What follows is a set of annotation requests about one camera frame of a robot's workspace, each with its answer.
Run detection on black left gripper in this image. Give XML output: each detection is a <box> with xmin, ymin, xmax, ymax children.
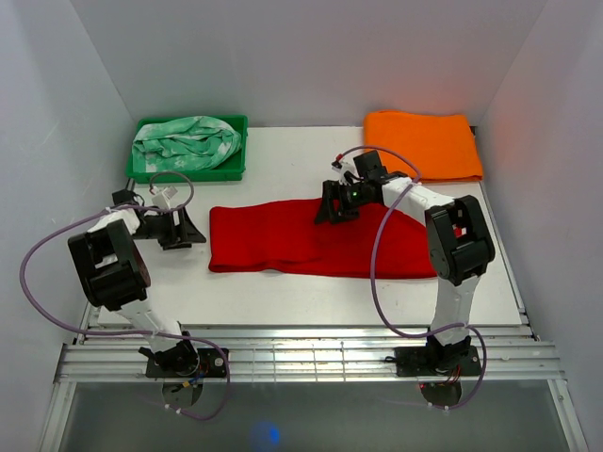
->
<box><xmin>132</xmin><ymin>204</ymin><xmax>206</xmax><ymax>250</ymax></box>

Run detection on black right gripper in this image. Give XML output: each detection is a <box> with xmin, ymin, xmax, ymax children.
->
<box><xmin>314</xmin><ymin>180</ymin><xmax>369</xmax><ymax>225</ymax></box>

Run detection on red trousers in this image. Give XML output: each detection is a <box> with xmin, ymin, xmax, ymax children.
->
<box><xmin>208</xmin><ymin>199</ymin><xmax>436</xmax><ymax>280</ymax></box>

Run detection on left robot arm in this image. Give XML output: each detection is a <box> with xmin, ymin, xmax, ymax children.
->
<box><xmin>68</xmin><ymin>188</ymin><xmax>206</xmax><ymax>377</ymax></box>

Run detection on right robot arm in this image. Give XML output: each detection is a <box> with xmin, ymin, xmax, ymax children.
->
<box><xmin>315</xmin><ymin>145</ymin><xmax>496</xmax><ymax>381</ymax></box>

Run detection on green white patterned trousers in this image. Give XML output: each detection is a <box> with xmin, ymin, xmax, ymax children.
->
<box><xmin>132</xmin><ymin>116</ymin><xmax>242</xmax><ymax>173</ymax></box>

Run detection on folded orange trousers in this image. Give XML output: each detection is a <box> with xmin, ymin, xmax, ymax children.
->
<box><xmin>363</xmin><ymin>110</ymin><xmax>483</xmax><ymax>183</ymax></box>

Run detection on green plastic bin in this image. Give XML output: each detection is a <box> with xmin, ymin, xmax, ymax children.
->
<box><xmin>125</xmin><ymin>115</ymin><xmax>248</xmax><ymax>184</ymax></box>

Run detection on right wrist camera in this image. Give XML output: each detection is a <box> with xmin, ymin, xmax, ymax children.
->
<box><xmin>331</xmin><ymin>157</ymin><xmax>358</xmax><ymax>185</ymax></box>

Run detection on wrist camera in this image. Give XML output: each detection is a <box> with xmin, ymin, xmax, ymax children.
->
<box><xmin>150</xmin><ymin>186</ymin><xmax>178</xmax><ymax>210</ymax></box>
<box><xmin>331</xmin><ymin>157</ymin><xmax>358</xmax><ymax>185</ymax></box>

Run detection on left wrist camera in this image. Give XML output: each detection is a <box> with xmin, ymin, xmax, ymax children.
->
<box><xmin>150</xmin><ymin>186</ymin><xmax>178</xmax><ymax>210</ymax></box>

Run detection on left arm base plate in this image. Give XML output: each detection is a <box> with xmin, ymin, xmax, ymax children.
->
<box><xmin>144</xmin><ymin>347</ymin><xmax>226</xmax><ymax>379</ymax></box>

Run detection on aluminium frame rail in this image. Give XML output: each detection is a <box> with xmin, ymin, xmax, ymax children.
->
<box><xmin>37</xmin><ymin>181</ymin><xmax>590</xmax><ymax>452</ymax></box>

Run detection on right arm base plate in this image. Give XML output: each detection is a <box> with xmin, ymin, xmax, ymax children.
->
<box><xmin>392</xmin><ymin>346</ymin><xmax>482</xmax><ymax>378</ymax></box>

